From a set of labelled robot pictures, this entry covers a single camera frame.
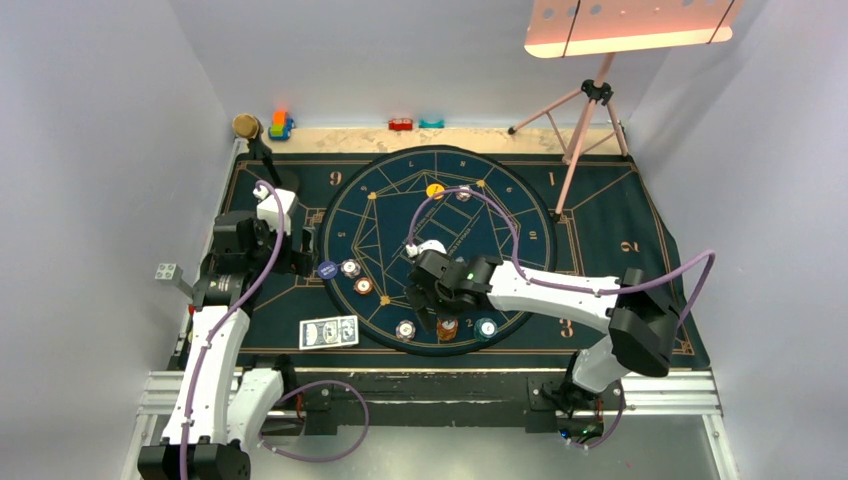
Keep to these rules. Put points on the pink perforated light panel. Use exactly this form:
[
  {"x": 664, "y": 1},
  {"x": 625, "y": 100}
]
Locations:
[{"x": 587, "y": 27}]

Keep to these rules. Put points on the pink tripod stand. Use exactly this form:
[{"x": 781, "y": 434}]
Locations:
[{"x": 598, "y": 94}]

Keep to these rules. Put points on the red toy block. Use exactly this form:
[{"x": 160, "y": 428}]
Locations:
[{"x": 400, "y": 124}]

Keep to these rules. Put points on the grey lego brick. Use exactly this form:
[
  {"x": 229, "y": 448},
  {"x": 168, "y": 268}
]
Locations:
[{"x": 168, "y": 273}]

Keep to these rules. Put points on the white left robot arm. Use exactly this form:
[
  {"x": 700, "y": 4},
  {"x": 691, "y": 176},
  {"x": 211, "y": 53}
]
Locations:
[{"x": 213, "y": 427}]

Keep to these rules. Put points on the orange poker chip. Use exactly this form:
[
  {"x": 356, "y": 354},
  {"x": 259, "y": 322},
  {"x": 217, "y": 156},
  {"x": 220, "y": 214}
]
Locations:
[{"x": 363, "y": 286}]

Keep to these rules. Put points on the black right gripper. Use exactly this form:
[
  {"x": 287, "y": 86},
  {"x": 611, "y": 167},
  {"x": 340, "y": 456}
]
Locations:
[{"x": 419, "y": 298}]

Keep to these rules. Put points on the white purple poker chip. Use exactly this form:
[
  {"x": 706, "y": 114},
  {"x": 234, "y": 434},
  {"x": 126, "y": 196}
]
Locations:
[{"x": 350, "y": 268}]

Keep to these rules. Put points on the round blue poker mat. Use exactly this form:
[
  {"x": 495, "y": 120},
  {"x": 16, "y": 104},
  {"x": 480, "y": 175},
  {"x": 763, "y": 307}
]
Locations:
[{"x": 372, "y": 214}]

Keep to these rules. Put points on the yellow big blind button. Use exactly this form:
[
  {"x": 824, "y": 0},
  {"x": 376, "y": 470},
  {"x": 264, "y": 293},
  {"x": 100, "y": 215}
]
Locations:
[{"x": 435, "y": 191}]

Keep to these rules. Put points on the orange blue toy block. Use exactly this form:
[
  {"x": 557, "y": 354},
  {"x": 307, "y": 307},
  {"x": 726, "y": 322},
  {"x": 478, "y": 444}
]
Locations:
[{"x": 281, "y": 126}]

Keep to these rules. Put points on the orange chip stack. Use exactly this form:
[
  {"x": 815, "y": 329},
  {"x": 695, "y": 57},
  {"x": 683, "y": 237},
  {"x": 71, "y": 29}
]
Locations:
[{"x": 447, "y": 330}]

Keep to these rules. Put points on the blue playing card deck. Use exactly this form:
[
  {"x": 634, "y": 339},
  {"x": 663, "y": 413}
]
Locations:
[{"x": 329, "y": 332}]

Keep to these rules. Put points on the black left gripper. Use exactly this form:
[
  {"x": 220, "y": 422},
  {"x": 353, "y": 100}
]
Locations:
[{"x": 296, "y": 262}]

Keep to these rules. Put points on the blue small blind button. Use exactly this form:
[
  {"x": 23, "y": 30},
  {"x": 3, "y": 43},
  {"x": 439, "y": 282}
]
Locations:
[{"x": 327, "y": 270}]

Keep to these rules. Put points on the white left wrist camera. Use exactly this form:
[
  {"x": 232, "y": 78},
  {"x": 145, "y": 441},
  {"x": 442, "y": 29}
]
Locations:
[{"x": 275, "y": 208}]

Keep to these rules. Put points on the gold round microphone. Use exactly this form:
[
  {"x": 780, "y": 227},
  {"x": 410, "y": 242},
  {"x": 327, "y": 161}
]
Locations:
[{"x": 246, "y": 126}]

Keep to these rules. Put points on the teal toy block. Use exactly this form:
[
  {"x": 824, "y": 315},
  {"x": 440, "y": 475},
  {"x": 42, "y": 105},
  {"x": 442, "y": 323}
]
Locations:
[{"x": 431, "y": 123}]

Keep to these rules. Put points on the aluminium frame rail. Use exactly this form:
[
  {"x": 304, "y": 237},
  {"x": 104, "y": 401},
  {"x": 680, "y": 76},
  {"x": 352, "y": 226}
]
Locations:
[{"x": 490, "y": 424}]

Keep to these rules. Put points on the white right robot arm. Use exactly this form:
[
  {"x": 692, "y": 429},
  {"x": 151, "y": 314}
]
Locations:
[{"x": 636, "y": 320}]

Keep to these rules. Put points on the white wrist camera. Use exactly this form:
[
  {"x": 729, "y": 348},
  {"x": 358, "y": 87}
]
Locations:
[
  {"x": 275, "y": 208},
  {"x": 414, "y": 250}
]

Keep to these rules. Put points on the dark green rectangular poker mat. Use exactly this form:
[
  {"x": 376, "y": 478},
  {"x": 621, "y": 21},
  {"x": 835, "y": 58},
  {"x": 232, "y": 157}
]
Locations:
[{"x": 609, "y": 225}]

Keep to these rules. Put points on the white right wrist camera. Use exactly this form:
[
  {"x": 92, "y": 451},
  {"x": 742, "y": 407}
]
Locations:
[{"x": 414, "y": 250}]

